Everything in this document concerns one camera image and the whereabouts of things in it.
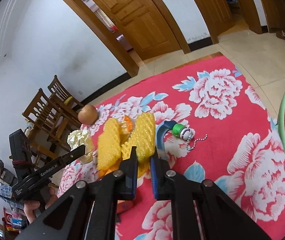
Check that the yellow foam fruit net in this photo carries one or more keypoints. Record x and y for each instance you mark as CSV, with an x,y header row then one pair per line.
x,y
143,137

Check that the middle wooden door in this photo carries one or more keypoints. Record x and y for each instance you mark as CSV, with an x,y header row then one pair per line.
x,y
217,16

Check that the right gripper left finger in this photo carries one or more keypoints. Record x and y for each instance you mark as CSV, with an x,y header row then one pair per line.
x,y
129,180

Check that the near wooden chair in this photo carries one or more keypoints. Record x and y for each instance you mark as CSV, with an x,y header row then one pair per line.
x,y
48,116

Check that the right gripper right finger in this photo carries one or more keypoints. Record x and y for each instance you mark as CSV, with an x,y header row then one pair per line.
x,y
160,183

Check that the blue plastic pipe piece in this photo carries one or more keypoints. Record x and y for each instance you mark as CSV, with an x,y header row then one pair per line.
x,y
161,131

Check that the red floral tablecloth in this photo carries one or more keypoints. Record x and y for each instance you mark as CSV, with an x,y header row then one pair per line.
x,y
243,153

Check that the far wooden chair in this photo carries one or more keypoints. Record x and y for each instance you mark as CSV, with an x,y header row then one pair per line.
x,y
56,87

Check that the brownish apple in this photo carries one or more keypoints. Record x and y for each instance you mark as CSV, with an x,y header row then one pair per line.
x,y
88,115

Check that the wooden chair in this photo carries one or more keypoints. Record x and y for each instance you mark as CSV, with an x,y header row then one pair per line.
x,y
56,87
48,116

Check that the green white keychain toy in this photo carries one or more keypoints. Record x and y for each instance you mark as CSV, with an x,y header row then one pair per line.
x,y
186,134

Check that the low wooden cabinet panel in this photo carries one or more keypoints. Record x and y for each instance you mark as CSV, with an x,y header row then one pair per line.
x,y
274,11

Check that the person's left hand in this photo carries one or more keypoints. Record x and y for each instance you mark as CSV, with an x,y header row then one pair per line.
x,y
31,205

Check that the wooden door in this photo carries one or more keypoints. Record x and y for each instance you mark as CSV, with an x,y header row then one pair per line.
x,y
142,25
217,16

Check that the left wooden door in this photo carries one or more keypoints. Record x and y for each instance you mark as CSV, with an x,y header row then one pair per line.
x,y
142,25

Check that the white crumpled plastic wrapper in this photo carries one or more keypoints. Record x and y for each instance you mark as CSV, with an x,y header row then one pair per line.
x,y
82,137

